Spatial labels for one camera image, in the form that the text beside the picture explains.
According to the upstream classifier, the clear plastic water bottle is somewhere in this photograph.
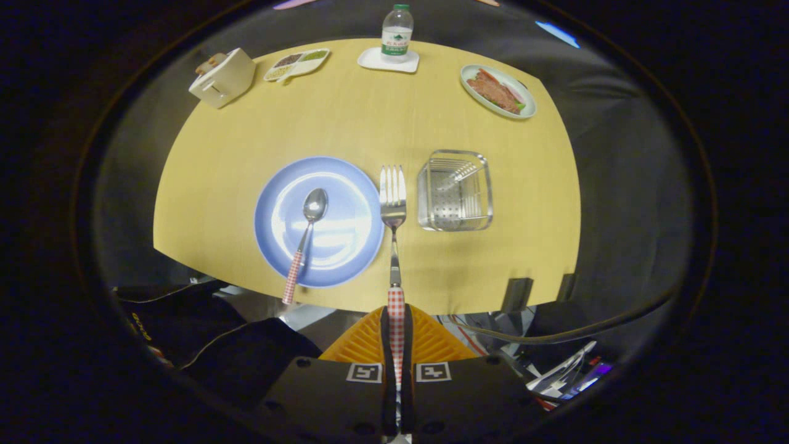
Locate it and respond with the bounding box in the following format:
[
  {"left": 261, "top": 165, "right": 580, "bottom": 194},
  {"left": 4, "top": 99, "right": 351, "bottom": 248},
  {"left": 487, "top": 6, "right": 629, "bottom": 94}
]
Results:
[{"left": 381, "top": 4, "right": 414, "bottom": 64}]

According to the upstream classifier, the cream toaster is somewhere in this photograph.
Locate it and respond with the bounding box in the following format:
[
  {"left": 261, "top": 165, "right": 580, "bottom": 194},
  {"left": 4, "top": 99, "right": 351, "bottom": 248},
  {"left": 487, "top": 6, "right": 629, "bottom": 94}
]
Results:
[{"left": 189, "top": 47, "right": 257, "bottom": 110}]

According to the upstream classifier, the thick black cable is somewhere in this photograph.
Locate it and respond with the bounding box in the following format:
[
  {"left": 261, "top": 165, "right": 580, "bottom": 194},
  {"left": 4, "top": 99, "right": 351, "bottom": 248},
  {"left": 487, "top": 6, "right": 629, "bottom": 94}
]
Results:
[{"left": 445, "top": 290, "right": 679, "bottom": 345}]

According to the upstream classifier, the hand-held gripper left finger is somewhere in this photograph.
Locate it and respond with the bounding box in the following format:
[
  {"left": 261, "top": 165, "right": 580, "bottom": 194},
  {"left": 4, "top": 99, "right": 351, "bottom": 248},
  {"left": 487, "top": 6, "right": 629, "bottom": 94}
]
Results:
[{"left": 262, "top": 305, "right": 398, "bottom": 440}]

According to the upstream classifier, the blue round plate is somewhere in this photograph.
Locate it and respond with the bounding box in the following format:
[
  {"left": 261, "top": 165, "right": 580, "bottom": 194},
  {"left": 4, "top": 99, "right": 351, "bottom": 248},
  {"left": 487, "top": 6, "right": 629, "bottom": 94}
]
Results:
[{"left": 254, "top": 156, "right": 385, "bottom": 289}]

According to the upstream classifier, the fork with red checked handle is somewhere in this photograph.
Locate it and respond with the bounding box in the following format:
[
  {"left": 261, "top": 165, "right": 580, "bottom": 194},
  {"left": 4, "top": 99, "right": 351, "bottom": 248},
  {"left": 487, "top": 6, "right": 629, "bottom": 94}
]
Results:
[{"left": 379, "top": 164, "right": 408, "bottom": 395}]

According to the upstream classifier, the metal wire cutlery basket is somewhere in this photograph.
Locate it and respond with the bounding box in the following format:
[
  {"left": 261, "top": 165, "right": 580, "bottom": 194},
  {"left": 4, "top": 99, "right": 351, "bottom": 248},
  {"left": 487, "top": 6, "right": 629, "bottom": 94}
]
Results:
[{"left": 417, "top": 149, "right": 494, "bottom": 232}]

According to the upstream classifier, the red sliced meat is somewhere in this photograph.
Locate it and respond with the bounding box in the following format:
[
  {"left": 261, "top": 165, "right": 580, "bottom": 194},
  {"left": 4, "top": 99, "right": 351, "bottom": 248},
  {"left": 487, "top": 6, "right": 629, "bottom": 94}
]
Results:
[{"left": 467, "top": 68, "right": 526, "bottom": 115}]

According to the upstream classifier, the pale green plate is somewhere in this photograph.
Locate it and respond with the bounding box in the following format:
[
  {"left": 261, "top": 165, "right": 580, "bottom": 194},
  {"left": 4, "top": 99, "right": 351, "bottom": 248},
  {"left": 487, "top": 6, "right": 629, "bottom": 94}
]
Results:
[{"left": 460, "top": 64, "right": 538, "bottom": 120}]

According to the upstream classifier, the spoon with red checked handle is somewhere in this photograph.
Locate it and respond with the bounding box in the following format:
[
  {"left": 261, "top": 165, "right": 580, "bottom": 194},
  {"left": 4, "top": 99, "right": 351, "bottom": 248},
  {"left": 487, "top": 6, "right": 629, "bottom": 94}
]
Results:
[{"left": 282, "top": 188, "right": 329, "bottom": 306}]

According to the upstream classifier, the white divided snack dish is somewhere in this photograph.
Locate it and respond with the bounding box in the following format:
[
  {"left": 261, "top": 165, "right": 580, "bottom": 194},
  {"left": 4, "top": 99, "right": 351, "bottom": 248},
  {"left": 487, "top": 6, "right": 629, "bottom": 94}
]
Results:
[{"left": 263, "top": 48, "right": 330, "bottom": 83}]

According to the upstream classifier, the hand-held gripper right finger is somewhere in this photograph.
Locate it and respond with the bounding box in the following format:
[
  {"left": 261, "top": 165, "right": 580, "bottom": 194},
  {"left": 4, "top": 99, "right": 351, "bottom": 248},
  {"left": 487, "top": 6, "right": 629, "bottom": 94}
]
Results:
[{"left": 399, "top": 303, "right": 544, "bottom": 440}]

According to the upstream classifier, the white square coaster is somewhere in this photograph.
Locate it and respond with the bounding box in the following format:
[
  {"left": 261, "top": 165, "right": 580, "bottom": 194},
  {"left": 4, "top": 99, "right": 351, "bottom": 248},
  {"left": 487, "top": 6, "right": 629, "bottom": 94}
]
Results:
[{"left": 358, "top": 47, "right": 420, "bottom": 74}]

